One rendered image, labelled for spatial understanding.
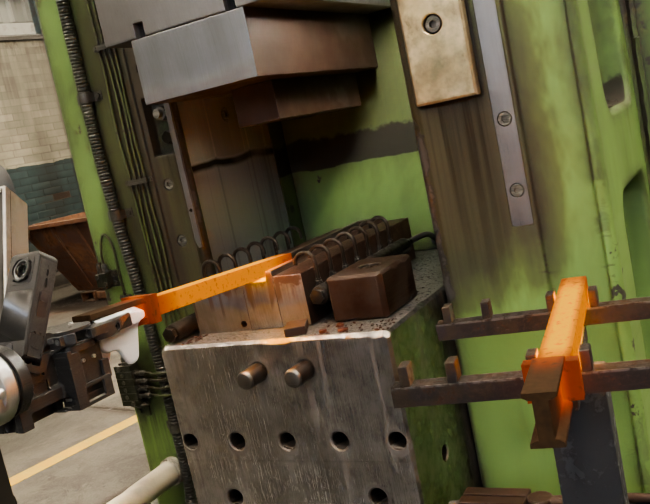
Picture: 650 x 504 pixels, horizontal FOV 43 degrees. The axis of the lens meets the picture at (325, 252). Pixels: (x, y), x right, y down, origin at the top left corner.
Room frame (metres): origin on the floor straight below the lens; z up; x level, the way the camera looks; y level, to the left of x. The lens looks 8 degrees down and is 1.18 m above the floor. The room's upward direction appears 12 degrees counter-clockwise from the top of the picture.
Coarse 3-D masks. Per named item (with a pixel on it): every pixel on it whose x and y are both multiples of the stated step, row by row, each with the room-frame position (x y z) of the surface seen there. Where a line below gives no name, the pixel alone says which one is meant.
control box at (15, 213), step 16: (0, 192) 1.37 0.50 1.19; (0, 208) 1.35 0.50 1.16; (16, 208) 1.39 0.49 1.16; (0, 224) 1.34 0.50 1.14; (16, 224) 1.38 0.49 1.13; (0, 240) 1.33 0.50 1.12; (16, 240) 1.36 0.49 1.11; (0, 256) 1.31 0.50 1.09; (0, 272) 1.30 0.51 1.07; (0, 288) 1.29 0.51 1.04; (0, 304) 1.27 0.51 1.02
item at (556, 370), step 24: (576, 288) 0.90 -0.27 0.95; (552, 312) 0.82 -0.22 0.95; (576, 312) 0.81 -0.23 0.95; (552, 336) 0.74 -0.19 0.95; (576, 336) 0.75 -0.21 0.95; (528, 360) 0.67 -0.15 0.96; (552, 360) 0.65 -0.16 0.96; (576, 360) 0.65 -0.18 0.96; (528, 384) 0.60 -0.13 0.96; (552, 384) 0.59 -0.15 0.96; (576, 384) 0.65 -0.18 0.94; (552, 408) 0.59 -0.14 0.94; (552, 432) 0.58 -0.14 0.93
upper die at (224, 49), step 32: (160, 32) 1.22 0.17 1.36; (192, 32) 1.20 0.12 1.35; (224, 32) 1.17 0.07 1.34; (256, 32) 1.17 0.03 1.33; (288, 32) 1.25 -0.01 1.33; (320, 32) 1.34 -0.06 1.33; (352, 32) 1.45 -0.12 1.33; (160, 64) 1.23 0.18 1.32; (192, 64) 1.20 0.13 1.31; (224, 64) 1.18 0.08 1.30; (256, 64) 1.16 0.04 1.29; (288, 64) 1.23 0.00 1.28; (320, 64) 1.32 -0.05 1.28; (352, 64) 1.43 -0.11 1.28; (160, 96) 1.24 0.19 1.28; (192, 96) 1.27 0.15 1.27; (224, 96) 1.43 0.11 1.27
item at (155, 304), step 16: (272, 256) 1.26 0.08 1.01; (288, 256) 1.25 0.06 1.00; (224, 272) 1.14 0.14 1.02; (240, 272) 1.14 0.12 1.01; (256, 272) 1.17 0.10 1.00; (176, 288) 1.04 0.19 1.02; (192, 288) 1.04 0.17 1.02; (208, 288) 1.07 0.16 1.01; (224, 288) 1.10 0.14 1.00; (112, 304) 0.95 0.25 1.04; (128, 304) 0.93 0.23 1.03; (144, 304) 0.96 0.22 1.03; (160, 304) 0.98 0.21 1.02; (176, 304) 1.01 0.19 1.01; (80, 320) 0.89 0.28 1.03; (144, 320) 0.95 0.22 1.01; (160, 320) 0.96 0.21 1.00
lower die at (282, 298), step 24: (312, 240) 1.50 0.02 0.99; (360, 240) 1.35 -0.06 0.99; (384, 240) 1.42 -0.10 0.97; (288, 264) 1.22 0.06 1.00; (312, 264) 1.21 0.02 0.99; (336, 264) 1.25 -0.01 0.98; (240, 288) 1.21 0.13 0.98; (264, 288) 1.19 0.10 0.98; (288, 288) 1.17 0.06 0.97; (312, 288) 1.17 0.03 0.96; (216, 312) 1.23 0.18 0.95; (240, 312) 1.21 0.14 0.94; (264, 312) 1.19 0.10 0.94; (288, 312) 1.17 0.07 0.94; (312, 312) 1.16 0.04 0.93
